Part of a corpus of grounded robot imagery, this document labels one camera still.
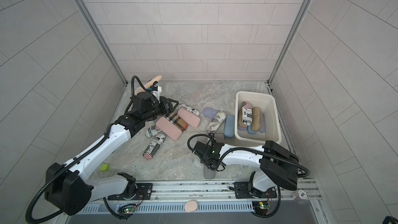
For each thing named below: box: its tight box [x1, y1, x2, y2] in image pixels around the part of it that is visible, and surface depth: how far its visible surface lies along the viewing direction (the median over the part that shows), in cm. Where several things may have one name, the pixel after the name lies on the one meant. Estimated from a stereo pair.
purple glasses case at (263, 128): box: [259, 112, 266, 134], surface depth 90 cm
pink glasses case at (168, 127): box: [155, 116, 183, 141], surface depth 90 cm
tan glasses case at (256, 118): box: [251, 106, 262, 132], surface depth 88 cm
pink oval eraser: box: [183, 199, 198, 213], surface depth 68 cm
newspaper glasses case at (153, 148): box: [143, 134, 166, 161], surface depth 83 cm
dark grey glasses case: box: [203, 167, 217, 180], surface depth 75 cm
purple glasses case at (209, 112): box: [202, 107, 219, 120], surface depth 98 cm
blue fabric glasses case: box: [246, 124, 258, 135], surface depth 91 cm
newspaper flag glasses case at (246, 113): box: [241, 100, 253, 126], surface depth 89 cm
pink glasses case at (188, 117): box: [177, 107, 201, 129], surface depth 95 cm
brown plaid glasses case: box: [165, 112, 189, 131], surface depth 93 cm
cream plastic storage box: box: [234, 91, 282, 145], surface depth 89 cm
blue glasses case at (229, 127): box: [223, 114, 235, 138], surface depth 92 cm
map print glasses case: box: [206, 111, 226, 133], surface depth 93 cm
